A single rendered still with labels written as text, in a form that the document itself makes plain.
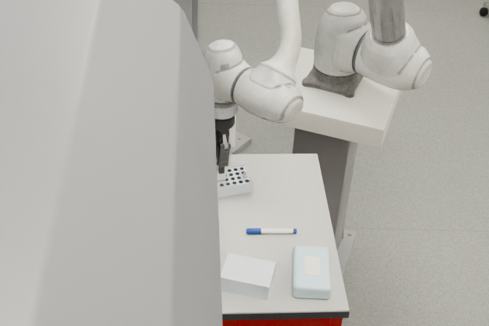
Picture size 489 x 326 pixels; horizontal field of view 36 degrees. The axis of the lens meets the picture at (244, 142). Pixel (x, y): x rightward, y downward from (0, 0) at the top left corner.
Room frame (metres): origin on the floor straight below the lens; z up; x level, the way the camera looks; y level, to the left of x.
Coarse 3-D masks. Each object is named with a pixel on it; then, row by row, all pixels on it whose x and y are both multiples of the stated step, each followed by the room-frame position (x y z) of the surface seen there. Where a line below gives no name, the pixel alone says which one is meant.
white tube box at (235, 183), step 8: (232, 168) 1.70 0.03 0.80; (240, 168) 1.71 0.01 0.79; (232, 176) 1.67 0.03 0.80; (240, 176) 1.67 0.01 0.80; (248, 176) 1.67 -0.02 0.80; (224, 184) 1.63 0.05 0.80; (232, 184) 1.63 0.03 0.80; (240, 184) 1.63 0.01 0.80; (248, 184) 1.64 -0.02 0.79; (224, 192) 1.62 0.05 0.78; (232, 192) 1.62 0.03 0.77; (240, 192) 1.63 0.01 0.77; (248, 192) 1.64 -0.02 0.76
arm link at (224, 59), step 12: (216, 48) 1.63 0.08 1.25; (228, 48) 1.63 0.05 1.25; (216, 60) 1.60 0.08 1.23; (228, 60) 1.60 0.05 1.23; (240, 60) 1.63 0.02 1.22; (216, 72) 1.60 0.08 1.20; (228, 72) 1.59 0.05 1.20; (240, 72) 1.59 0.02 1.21; (216, 84) 1.59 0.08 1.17; (228, 84) 1.57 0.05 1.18; (216, 96) 1.59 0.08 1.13; (228, 96) 1.57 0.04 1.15
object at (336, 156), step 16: (304, 144) 2.08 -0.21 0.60; (320, 144) 2.06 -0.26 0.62; (336, 144) 2.05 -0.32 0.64; (352, 144) 2.09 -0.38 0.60; (320, 160) 2.06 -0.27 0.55; (336, 160) 2.04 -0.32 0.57; (352, 160) 2.16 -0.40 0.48; (336, 176) 2.04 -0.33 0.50; (336, 192) 2.04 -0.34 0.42; (336, 208) 2.04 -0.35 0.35; (336, 224) 2.03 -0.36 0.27; (336, 240) 2.07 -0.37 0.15; (352, 240) 2.20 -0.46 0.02
